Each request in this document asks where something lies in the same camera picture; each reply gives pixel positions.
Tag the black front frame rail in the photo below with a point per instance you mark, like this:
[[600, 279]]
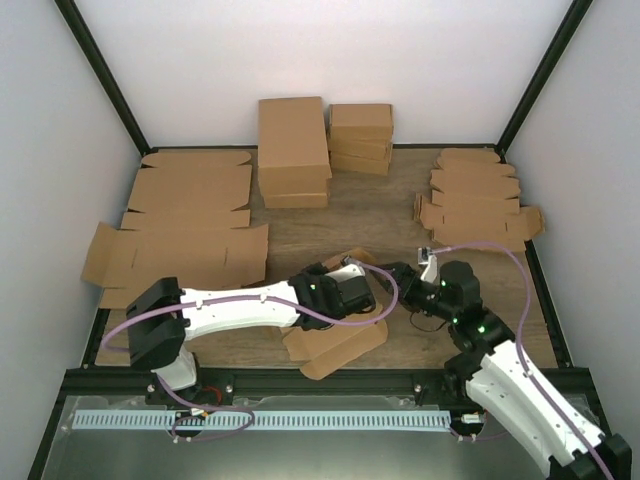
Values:
[[249, 382]]

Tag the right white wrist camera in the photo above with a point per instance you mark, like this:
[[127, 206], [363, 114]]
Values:
[[427, 261]]

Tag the black frame post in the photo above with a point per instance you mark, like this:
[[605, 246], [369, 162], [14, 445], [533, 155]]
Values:
[[89, 47], [561, 39]]

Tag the left black frame post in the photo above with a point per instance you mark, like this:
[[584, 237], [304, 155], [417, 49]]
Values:
[[89, 47]]

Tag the middle small folded box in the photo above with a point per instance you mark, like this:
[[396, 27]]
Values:
[[375, 149]]

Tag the large folded box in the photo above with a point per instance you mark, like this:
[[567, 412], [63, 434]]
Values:
[[293, 154], [296, 201]]

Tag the top large folded box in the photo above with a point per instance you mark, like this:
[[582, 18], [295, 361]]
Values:
[[293, 154]]

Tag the top small folded box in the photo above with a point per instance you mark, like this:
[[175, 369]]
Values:
[[361, 121]]

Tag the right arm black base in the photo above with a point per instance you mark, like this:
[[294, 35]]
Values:
[[445, 388]]

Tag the small folded box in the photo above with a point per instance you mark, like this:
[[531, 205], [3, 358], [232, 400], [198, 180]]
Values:
[[359, 164], [375, 149], [361, 121]]

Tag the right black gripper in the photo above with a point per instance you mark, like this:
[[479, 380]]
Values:
[[404, 270]]

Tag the large flat cardboard blank stack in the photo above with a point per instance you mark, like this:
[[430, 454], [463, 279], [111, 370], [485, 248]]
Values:
[[187, 217]]

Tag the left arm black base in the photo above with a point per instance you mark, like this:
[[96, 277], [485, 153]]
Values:
[[213, 387]]

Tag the small flat cardboard blank stack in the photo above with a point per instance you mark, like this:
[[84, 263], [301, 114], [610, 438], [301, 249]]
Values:
[[474, 200]]

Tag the bottom small folded box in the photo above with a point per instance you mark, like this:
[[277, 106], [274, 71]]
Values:
[[359, 164]]

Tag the right black frame post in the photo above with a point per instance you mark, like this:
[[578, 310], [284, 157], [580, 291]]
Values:
[[561, 39]]

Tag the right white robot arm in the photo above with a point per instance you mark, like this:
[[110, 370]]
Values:
[[494, 371]]

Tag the light blue slotted cable duct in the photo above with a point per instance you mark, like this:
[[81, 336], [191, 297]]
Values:
[[147, 420]]

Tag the bottom large folded box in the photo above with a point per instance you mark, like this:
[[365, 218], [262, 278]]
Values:
[[296, 201]]

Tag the small cardboard box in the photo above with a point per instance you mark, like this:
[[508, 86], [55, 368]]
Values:
[[324, 339]]

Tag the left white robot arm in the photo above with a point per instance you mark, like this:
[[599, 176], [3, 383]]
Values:
[[156, 344]]

